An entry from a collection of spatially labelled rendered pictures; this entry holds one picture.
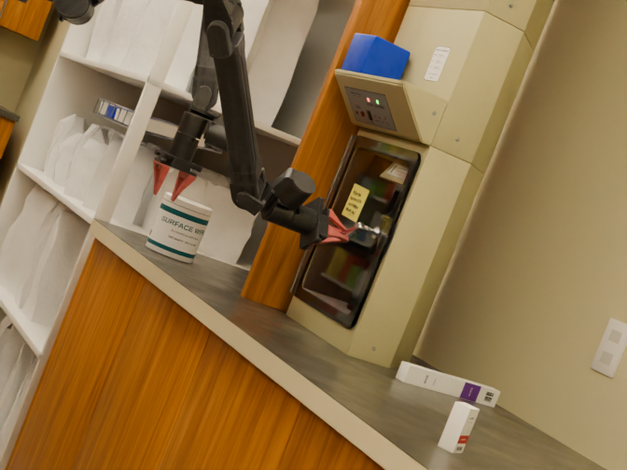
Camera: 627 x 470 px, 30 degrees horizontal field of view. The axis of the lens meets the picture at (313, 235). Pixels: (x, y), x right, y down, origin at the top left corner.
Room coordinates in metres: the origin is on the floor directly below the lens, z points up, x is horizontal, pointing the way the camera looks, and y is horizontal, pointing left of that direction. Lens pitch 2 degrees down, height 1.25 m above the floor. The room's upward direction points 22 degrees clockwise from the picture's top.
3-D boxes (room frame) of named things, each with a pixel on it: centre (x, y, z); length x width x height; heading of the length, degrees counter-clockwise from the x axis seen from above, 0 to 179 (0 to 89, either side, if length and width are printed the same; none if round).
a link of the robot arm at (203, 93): (2.70, 0.31, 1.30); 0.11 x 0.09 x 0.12; 92
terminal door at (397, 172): (2.58, -0.08, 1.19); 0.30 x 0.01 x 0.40; 28
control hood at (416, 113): (2.55, -0.03, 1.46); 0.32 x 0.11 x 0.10; 28
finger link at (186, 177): (2.69, 0.34, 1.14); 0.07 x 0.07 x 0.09; 28
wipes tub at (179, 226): (3.01, 0.33, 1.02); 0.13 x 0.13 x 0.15
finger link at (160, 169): (2.69, 0.36, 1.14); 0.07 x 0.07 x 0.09; 28
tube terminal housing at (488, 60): (2.64, -0.19, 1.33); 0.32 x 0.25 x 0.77; 28
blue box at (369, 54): (2.64, 0.01, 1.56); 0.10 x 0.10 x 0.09; 28
